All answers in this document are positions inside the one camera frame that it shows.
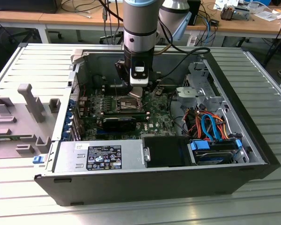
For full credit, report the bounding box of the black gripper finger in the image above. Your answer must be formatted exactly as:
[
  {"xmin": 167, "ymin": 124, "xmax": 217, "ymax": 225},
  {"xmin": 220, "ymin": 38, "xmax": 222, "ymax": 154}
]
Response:
[
  {"xmin": 114, "ymin": 59, "xmax": 133, "ymax": 92},
  {"xmin": 144, "ymin": 71, "xmax": 163, "ymax": 94}
]

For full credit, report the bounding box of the silver CPU plate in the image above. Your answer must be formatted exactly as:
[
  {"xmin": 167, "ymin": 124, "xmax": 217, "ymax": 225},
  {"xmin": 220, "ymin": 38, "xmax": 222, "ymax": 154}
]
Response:
[{"xmin": 128, "ymin": 86, "xmax": 144, "ymax": 99}]

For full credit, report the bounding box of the metal socket cover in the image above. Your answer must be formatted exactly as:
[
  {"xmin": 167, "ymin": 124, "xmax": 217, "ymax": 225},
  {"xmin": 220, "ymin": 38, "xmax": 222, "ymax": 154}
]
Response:
[{"xmin": 137, "ymin": 92, "xmax": 155, "ymax": 107}]

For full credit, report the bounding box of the black RAM slot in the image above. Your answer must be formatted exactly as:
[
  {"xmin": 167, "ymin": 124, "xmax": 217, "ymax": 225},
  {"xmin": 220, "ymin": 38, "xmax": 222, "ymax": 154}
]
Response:
[
  {"xmin": 102, "ymin": 88, "xmax": 129, "ymax": 95},
  {"xmin": 102, "ymin": 83, "xmax": 124, "ymax": 90}
]

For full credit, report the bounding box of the CPU socket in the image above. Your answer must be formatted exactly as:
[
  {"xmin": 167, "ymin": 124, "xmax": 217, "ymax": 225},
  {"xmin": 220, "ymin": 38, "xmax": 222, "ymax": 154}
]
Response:
[{"xmin": 116, "ymin": 95, "xmax": 142, "ymax": 113}]

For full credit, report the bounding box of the green motherboard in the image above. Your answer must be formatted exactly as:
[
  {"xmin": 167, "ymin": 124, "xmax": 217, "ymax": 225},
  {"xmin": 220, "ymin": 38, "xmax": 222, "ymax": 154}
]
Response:
[{"xmin": 77, "ymin": 86, "xmax": 179, "ymax": 142}]

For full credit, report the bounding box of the silver metal drive cage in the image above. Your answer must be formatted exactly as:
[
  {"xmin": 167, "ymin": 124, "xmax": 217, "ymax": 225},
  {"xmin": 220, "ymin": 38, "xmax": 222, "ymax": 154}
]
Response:
[{"xmin": 175, "ymin": 61, "xmax": 229, "ymax": 113}]

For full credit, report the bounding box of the black chair base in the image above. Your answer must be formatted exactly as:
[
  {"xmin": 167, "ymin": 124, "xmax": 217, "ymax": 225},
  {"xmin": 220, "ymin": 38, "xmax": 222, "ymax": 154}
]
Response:
[{"xmin": 99, "ymin": 30, "xmax": 124, "ymax": 45}]

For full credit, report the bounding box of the pale blue teach pendant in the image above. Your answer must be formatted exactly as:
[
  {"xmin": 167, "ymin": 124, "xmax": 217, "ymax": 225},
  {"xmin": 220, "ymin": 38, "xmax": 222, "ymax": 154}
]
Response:
[{"xmin": 170, "ymin": 11, "xmax": 193, "ymax": 42}]

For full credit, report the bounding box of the black graphics card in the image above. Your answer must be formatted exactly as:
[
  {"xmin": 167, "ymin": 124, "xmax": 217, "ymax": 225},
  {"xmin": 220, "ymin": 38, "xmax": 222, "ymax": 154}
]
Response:
[{"xmin": 102, "ymin": 117, "xmax": 137, "ymax": 133}]

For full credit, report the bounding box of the white power strip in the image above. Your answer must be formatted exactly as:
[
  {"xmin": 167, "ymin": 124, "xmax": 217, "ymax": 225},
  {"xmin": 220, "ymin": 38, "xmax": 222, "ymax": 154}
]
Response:
[{"xmin": 186, "ymin": 34, "xmax": 198, "ymax": 46}]

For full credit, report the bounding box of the blue card retainer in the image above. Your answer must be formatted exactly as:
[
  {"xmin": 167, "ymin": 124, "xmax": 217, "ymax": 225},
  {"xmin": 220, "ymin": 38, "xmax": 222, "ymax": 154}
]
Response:
[{"xmin": 62, "ymin": 98, "xmax": 76, "ymax": 142}]

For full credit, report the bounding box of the black upright box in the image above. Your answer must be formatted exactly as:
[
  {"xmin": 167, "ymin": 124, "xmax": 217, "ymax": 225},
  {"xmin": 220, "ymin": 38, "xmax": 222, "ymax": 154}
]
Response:
[{"xmin": 187, "ymin": 0, "xmax": 201, "ymax": 26}]

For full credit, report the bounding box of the silver metal latch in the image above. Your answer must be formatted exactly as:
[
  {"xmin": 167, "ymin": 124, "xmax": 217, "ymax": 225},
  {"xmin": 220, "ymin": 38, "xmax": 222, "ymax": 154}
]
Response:
[{"xmin": 142, "ymin": 146, "xmax": 152, "ymax": 163}]

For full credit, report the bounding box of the hard disk blue carrier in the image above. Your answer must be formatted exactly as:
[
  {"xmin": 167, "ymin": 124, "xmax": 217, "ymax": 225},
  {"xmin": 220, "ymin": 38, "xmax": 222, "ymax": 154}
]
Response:
[{"xmin": 187, "ymin": 138, "xmax": 243, "ymax": 166}]

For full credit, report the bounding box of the copper heat sink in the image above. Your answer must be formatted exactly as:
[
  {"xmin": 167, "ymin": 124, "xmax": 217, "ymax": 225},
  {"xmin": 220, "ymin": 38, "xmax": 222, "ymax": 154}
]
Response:
[{"xmin": 220, "ymin": 6, "xmax": 236, "ymax": 21}]

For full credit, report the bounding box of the silver power supply unit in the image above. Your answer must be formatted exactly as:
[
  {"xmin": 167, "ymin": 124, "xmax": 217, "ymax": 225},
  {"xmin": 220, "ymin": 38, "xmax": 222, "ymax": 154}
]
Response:
[{"xmin": 52, "ymin": 139, "xmax": 148, "ymax": 173}]

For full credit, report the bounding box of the white paper box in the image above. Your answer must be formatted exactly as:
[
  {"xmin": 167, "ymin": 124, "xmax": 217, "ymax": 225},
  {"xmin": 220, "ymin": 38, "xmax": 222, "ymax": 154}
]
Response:
[{"xmin": 214, "ymin": 0, "xmax": 240, "ymax": 10}]

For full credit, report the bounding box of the wooden desk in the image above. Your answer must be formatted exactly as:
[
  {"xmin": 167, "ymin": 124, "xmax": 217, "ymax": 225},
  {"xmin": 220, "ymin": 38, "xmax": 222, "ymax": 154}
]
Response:
[
  {"xmin": 0, "ymin": 3, "xmax": 125, "ymax": 44},
  {"xmin": 186, "ymin": 6, "xmax": 281, "ymax": 47}
]

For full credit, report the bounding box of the black PC case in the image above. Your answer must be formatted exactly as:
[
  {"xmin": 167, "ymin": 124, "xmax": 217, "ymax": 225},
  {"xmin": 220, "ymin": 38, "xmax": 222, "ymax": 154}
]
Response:
[{"xmin": 34, "ymin": 48, "xmax": 281, "ymax": 207}]

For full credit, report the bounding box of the grey metal device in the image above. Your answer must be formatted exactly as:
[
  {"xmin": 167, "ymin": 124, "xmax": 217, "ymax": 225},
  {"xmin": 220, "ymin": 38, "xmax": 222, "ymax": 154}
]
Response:
[{"xmin": 234, "ymin": 6, "xmax": 251, "ymax": 21}]

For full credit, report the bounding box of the grey parts rack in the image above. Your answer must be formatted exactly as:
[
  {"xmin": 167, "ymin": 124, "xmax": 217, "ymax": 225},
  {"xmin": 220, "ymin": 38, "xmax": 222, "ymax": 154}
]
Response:
[{"xmin": 0, "ymin": 83, "xmax": 62, "ymax": 160}]

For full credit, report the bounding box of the black equipment box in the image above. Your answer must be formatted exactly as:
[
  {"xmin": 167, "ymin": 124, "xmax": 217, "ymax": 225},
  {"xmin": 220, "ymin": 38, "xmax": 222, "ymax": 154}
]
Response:
[{"xmin": 0, "ymin": 0, "xmax": 61, "ymax": 14}]

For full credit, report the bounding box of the black stand leg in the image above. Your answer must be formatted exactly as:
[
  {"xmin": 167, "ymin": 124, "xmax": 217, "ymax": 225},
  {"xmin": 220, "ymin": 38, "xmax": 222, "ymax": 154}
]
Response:
[{"xmin": 263, "ymin": 17, "xmax": 281, "ymax": 68}]

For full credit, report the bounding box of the clear plastic bag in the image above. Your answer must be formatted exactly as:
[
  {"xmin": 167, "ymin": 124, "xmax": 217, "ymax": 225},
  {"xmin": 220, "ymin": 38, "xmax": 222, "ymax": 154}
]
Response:
[{"xmin": 253, "ymin": 8, "xmax": 281, "ymax": 23}]

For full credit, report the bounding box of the green RAM stick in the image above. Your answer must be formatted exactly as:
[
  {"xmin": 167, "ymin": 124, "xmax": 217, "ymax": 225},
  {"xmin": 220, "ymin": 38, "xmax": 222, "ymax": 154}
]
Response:
[{"xmin": 0, "ymin": 135, "xmax": 22, "ymax": 142}]

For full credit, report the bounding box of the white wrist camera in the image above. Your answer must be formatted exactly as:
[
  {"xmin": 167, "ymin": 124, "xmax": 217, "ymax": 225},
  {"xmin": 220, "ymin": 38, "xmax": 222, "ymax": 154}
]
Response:
[{"xmin": 130, "ymin": 60, "xmax": 150, "ymax": 87}]

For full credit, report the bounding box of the brown short cable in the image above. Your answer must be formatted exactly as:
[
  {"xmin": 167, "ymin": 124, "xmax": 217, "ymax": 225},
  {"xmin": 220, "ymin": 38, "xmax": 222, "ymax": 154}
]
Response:
[{"xmin": 154, "ymin": 44, "xmax": 173, "ymax": 56}]

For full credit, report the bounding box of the black camera cable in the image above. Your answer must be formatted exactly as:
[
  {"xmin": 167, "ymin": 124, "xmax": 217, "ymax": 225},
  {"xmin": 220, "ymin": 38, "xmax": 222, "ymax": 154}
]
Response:
[{"xmin": 159, "ymin": 46, "xmax": 211, "ymax": 78}]

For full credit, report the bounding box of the orange wire bundle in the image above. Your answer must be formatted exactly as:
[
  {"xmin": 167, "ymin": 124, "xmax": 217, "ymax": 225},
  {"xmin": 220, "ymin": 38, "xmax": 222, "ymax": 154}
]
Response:
[
  {"xmin": 186, "ymin": 110, "xmax": 202, "ymax": 139},
  {"xmin": 213, "ymin": 113, "xmax": 230, "ymax": 141}
]

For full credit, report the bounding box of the blue data wire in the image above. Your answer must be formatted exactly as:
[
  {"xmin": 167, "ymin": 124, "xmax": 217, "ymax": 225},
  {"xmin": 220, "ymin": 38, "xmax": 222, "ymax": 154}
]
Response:
[{"xmin": 200, "ymin": 113, "xmax": 223, "ymax": 143}]

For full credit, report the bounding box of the blue network cable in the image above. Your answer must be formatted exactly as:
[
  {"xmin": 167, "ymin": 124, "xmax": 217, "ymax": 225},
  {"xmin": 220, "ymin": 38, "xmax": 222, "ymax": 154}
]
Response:
[{"xmin": 202, "ymin": 14, "xmax": 217, "ymax": 45}]

